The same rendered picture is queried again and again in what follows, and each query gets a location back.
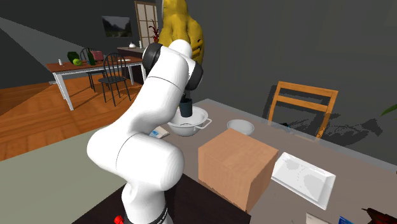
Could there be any brown cardboard box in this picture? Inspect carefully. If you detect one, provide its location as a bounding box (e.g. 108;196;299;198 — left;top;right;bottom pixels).
197;127;279;214

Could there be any black spindle chair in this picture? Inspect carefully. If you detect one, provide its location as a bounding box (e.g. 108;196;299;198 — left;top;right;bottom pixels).
97;52;132;108
79;46;97;93

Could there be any landscape wall picture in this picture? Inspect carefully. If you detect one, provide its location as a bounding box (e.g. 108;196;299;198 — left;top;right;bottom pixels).
101;15;133;38

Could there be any panelled door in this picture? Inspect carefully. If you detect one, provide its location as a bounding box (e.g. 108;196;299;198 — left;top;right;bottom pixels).
134;0;160;49

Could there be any red potted plant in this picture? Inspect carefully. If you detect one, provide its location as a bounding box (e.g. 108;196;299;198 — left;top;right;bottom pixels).
148;18;161;45

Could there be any white-legged wooden dining table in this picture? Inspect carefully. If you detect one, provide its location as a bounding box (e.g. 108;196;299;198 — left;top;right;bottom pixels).
45;46;147;111

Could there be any dark sideboard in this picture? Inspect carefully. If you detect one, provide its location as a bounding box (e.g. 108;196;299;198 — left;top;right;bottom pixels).
116;41;147;85

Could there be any white rectangular tray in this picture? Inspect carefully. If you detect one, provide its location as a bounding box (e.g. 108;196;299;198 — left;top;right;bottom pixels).
270;151;337;211

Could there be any wooden chair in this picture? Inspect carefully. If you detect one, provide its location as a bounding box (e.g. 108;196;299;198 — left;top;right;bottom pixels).
267;81;339;139

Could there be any white card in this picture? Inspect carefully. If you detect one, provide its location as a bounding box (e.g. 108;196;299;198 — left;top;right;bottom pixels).
305;212;332;224

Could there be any white bowl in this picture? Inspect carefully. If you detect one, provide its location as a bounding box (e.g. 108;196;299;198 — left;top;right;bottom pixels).
226;118;255;137

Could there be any green plant leaf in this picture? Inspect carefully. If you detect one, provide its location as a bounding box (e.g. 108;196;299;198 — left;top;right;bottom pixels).
380;103;397;121

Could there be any large yellow figure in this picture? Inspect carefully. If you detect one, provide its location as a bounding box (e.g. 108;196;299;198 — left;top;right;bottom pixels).
157;0;205;66

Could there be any dark red object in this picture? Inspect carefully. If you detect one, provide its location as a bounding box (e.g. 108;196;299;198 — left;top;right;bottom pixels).
361;207;397;224

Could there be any white colander with handle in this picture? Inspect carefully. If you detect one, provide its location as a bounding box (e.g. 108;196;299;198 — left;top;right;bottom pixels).
167;106;213;137

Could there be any dark robot stand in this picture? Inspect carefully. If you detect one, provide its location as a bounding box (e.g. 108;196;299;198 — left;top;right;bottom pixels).
72;173;253;224

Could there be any small blue white book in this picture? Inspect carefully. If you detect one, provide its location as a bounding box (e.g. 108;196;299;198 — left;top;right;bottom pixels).
148;125;171;140

